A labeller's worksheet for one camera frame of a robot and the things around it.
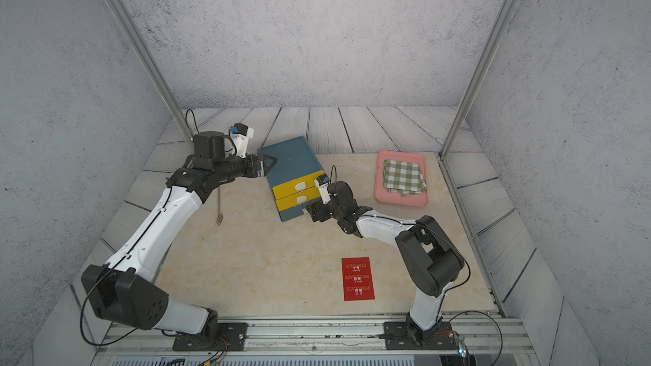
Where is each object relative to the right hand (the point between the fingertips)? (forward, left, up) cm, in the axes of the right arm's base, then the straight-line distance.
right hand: (316, 202), depth 90 cm
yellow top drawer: (+1, +6, +8) cm, 10 cm away
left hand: (+2, +12, +20) cm, 23 cm away
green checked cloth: (+20, -36, -11) cm, 43 cm away
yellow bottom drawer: (0, +8, +2) cm, 9 cm away
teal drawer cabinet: (+4, +7, +10) cm, 13 cm away
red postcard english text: (-24, -14, -12) cm, 30 cm away
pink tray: (+11, -26, -11) cm, 30 cm away
